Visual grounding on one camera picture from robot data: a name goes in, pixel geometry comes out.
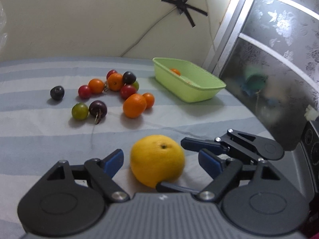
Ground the dark plum upper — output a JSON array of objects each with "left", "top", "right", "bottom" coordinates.
[{"left": 122, "top": 71, "right": 136, "bottom": 85}]

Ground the striped blue white bedsheet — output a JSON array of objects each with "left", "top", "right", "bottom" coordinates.
[{"left": 0, "top": 56, "right": 315, "bottom": 239}]

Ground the orange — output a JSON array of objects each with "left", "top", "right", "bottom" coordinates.
[{"left": 170, "top": 69, "right": 181, "bottom": 76}]

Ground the large yellow citrus fruit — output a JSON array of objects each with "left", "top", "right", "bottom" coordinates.
[{"left": 130, "top": 135, "right": 185, "bottom": 188}]

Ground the dark plum far left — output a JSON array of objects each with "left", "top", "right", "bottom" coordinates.
[{"left": 50, "top": 86, "right": 65, "bottom": 101}]

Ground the black tape cross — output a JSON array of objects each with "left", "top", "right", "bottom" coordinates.
[{"left": 161, "top": 0, "right": 208, "bottom": 27}]

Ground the red tomato back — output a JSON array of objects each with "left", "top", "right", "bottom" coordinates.
[{"left": 106, "top": 70, "right": 117, "bottom": 79}]

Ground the red cherry tomato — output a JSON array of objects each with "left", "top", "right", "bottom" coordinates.
[{"left": 78, "top": 85, "right": 91, "bottom": 99}]

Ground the white wall cable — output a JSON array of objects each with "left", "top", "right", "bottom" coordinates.
[{"left": 120, "top": 0, "right": 220, "bottom": 58}]

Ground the green plastic basket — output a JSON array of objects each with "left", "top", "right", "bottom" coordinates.
[{"left": 153, "top": 57, "right": 226, "bottom": 103}]

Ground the green tomato front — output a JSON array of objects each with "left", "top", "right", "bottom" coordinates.
[{"left": 71, "top": 103, "right": 89, "bottom": 121}]

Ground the clear plastic bag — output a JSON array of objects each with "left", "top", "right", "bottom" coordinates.
[{"left": 0, "top": 4, "right": 8, "bottom": 51}]

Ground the frosted glass sliding door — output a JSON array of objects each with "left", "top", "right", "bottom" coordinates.
[{"left": 203, "top": 0, "right": 318, "bottom": 150}]

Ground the large orange tangerine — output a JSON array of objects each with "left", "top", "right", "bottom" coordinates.
[{"left": 122, "top": 93, "right": 147, "bottom": 119}]

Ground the small orange tomato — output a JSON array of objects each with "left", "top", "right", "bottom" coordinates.
[{"left": 143, "top": 93, "right": 155, "bottom": 109}]

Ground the green tomato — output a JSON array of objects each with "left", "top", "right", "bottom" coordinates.
[
  {"left": 71, "top": 103, "right": 89, "bottom": 121},
  {"left": 132, "top": 81, "right": 140, "bottom": 91}
]

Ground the dark plum with stem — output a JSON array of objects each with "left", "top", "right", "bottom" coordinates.
[{"left": 89, "top": 100, "right": 108, "bottom": 125}]

